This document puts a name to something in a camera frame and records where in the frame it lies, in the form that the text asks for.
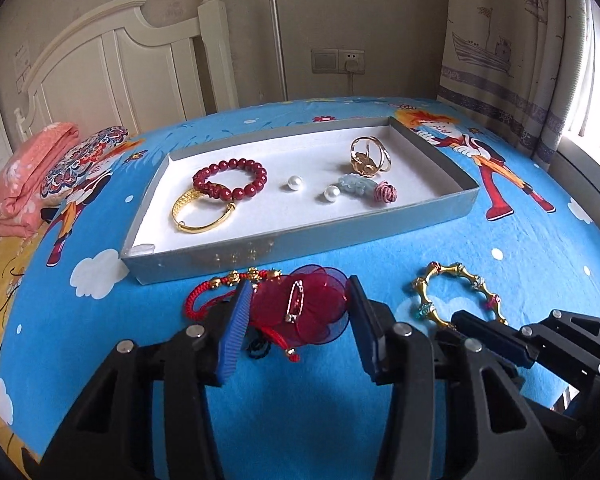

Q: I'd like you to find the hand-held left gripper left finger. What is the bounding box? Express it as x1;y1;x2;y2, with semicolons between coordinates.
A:
30;280;254;480

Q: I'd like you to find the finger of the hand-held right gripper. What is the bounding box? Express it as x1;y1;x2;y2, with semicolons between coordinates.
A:
450;310;600;392
545;309;600;347

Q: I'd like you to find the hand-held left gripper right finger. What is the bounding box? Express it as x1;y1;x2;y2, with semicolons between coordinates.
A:
347;275;556;480

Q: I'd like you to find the red flower brooch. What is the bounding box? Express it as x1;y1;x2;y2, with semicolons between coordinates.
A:
250;264;354;346

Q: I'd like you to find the red cord bracelet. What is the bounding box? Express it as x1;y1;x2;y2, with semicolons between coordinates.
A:
186;269;301;362

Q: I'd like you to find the gold bamboo bangle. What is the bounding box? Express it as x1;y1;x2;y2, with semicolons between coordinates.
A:
411;261;509;330

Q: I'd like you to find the gold patterned bangle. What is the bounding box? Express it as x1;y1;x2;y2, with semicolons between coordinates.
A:
169;186;240;235

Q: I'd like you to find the grey cardboard box tray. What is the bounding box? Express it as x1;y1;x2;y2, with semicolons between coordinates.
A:
120;116;481;287

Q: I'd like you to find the jade pendant with pink knot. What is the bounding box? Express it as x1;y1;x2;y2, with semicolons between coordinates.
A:
336;172;399;206

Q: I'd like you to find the red bead bracelet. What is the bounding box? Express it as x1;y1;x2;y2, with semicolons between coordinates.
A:
192;158;269;201

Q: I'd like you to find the large metal ring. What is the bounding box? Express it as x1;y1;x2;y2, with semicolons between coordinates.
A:
349;136;394;177

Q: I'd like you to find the blue cartoon printed tablecloth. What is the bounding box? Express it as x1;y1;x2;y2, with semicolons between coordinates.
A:
0;96;600;480

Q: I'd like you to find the grey window sill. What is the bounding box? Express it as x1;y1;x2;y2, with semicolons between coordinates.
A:
549;130;600;272

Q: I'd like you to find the patterned folded cloth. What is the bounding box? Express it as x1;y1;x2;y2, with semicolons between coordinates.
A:
40;126;131;206

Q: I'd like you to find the yellow bed sheet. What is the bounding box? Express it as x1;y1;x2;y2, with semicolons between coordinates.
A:
0;230;47;463

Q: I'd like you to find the pink folded blanket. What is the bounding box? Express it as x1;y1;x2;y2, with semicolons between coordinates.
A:
0;121;81;236

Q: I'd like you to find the ship printed curtain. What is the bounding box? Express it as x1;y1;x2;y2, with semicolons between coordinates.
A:
437;0;597;162

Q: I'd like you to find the metal pole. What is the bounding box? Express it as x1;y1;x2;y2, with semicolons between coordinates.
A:
267;0;289;102

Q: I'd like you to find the white wooden headboard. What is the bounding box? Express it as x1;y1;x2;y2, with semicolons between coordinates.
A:
14;0;240;142

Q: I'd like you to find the wall power socket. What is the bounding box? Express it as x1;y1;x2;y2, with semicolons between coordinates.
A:
340;49;366;76

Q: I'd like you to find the grey wall switch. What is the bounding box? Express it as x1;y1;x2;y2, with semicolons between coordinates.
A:
311;48;342;74

